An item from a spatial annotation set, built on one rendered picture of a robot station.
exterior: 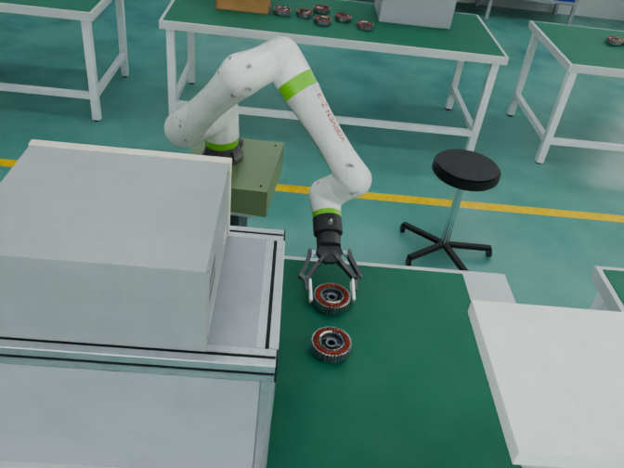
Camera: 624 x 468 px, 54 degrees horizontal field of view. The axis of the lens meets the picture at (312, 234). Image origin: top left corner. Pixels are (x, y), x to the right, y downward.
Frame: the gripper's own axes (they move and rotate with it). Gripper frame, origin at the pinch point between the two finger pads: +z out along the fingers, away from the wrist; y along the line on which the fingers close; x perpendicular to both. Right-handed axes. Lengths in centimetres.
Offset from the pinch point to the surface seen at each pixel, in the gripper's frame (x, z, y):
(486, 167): 77, -92, 98
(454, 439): -22, 43, 24
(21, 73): 232, -251, -184
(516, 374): -71, 36, 18
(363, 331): -3.8, 11.3, 8.0
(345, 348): -12.1, 18.2, 0.6
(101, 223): -67, 7, -55
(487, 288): 6, -5, 53
